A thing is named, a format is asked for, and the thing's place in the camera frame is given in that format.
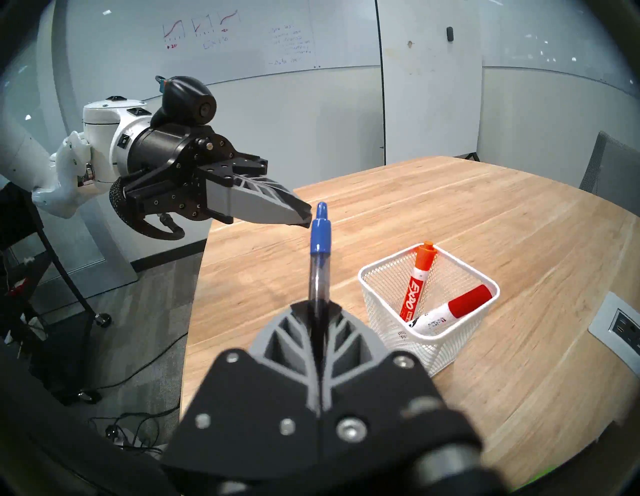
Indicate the blue ballpoint pen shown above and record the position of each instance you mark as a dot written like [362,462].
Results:
[320,240]

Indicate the written wall whiteboard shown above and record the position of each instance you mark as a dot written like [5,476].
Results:
[225,35]

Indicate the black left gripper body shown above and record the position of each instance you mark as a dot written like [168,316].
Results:
[160,165]

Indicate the rolling whiteboard on stand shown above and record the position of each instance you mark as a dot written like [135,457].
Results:
[430,85]

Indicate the orange cap white marker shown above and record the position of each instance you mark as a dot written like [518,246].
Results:
[422,270]

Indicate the grey table power outlet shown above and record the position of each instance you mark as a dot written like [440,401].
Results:
[617,325]

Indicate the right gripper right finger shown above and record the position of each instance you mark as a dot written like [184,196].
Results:
[375,390]

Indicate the white mesh pen holder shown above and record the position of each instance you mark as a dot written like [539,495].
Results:
[440,345]

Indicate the black metal stand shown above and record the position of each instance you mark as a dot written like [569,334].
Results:
[65,280]

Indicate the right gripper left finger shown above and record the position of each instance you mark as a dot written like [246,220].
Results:
[250,410]

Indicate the glass wall board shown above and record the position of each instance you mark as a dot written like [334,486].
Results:
[560,35]

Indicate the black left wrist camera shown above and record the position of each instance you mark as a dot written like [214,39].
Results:
[185,102]

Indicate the red cap dotted marker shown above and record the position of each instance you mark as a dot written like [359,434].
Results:
[467,302]

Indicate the wide grey mesh chair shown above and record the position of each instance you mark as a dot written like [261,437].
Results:
[615,175]

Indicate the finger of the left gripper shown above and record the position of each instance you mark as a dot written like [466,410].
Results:
[235,167]
[255,205]

